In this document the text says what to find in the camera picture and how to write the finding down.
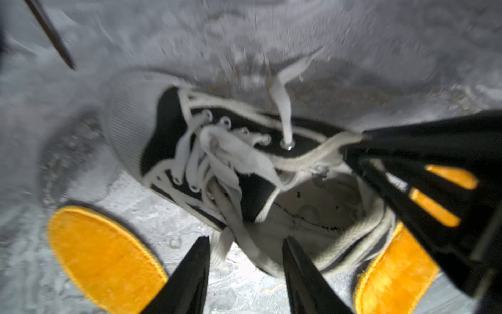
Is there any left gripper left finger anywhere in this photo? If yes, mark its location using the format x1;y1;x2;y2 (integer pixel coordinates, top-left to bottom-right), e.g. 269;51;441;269
142;236;210;313

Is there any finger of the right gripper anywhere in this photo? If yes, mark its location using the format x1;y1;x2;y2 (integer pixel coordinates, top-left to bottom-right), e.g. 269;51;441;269
341;111;501;313

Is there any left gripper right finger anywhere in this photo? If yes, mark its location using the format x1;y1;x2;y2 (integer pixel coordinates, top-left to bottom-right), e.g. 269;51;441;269
282;236;352;314

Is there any orange insole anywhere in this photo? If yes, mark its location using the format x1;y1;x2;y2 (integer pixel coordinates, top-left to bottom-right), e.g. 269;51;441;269
353;165;478;313
47;205;169;313

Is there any black canvas sneaker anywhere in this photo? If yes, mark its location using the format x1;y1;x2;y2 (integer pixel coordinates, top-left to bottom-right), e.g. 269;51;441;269
103;56;396;277

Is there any yellow black screwdriver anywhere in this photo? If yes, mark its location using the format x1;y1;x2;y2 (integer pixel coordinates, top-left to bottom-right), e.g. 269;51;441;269
25;0;75;69

